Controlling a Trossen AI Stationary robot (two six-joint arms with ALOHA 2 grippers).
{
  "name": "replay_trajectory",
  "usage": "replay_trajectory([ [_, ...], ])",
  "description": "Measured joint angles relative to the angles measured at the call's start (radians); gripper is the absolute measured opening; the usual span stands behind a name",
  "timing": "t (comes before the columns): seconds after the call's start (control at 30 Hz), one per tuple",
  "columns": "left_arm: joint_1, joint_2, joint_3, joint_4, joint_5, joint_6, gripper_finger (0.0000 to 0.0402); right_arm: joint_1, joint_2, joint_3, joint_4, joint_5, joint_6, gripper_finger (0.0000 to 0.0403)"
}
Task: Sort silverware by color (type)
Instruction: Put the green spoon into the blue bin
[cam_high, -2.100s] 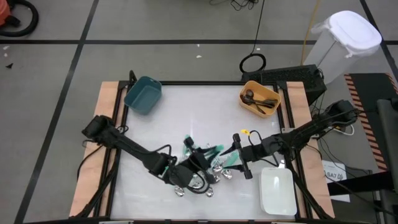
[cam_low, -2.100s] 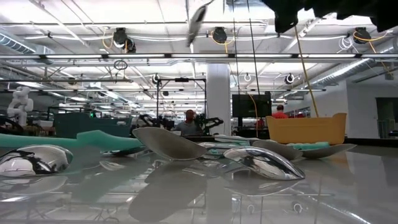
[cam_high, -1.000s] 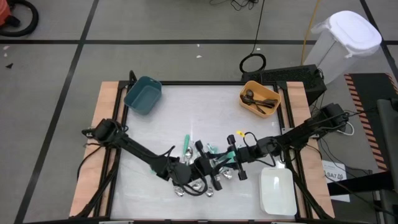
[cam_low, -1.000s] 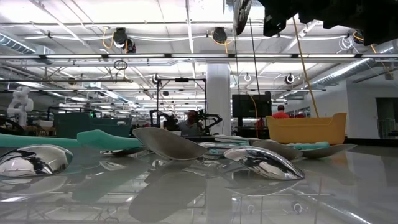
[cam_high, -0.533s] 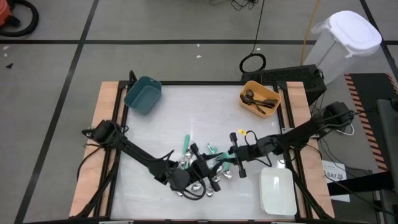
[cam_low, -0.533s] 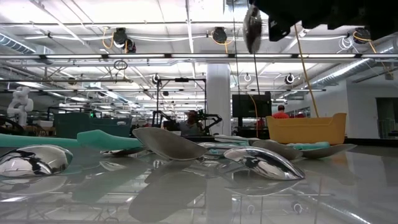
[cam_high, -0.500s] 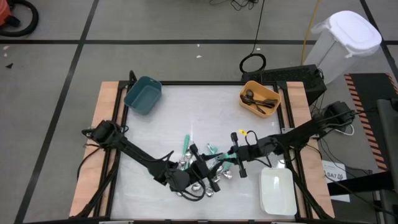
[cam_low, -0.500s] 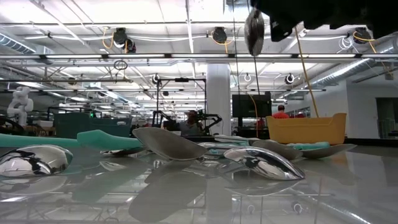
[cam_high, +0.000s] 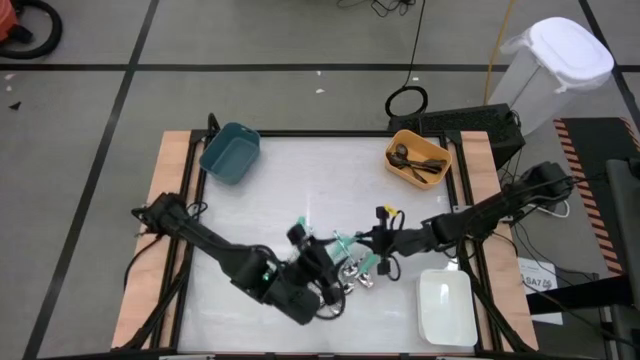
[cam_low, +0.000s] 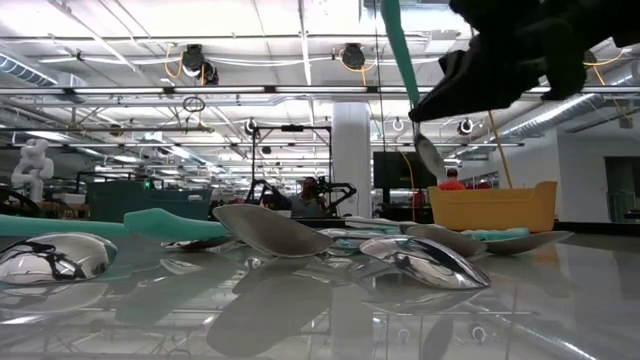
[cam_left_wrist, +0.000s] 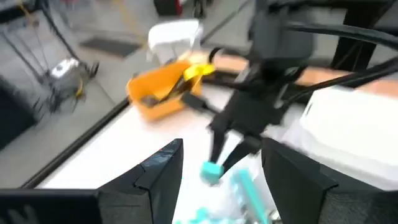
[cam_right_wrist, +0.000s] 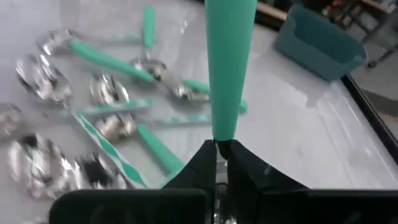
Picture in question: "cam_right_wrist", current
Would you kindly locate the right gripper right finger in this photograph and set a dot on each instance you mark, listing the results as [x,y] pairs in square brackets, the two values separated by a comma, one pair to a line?
[264,193]

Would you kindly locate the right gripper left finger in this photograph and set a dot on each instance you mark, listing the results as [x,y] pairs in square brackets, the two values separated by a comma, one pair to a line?
[186,186]

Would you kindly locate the teal plastic bin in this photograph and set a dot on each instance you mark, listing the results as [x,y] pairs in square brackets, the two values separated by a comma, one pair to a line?
[317,49]

